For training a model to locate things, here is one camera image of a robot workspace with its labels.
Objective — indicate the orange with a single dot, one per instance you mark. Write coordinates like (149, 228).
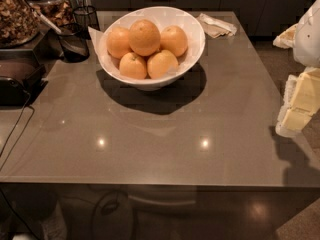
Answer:
(174, 39)
(118, 42)
(144, 37)
(133, 66)
(160, 62)

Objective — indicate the white ceramic bowl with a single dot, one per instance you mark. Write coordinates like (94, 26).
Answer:
(162, 17)

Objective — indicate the black wire mesh cup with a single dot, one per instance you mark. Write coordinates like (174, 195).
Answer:
(86, 17)

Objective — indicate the small glass snack jar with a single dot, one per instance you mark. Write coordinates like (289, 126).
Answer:
(59, 12)

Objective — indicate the black tray appliance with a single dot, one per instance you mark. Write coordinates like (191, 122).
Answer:
(21, 79)

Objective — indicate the white paper bowl liner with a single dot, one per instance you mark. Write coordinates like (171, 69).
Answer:
(98, 41)

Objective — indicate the dark glass cup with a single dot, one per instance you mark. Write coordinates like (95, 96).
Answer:
(73, 44)

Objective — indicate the folded paper napkin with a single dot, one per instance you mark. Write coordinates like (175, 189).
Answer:
(215, 27)

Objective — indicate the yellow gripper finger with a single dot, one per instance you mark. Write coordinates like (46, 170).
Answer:
(286, 38)
(301, 101)

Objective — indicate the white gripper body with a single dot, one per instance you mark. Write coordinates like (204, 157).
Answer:
(308, 39)

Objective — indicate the large glass snack jar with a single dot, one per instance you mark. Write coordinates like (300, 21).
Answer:
(18, 24)

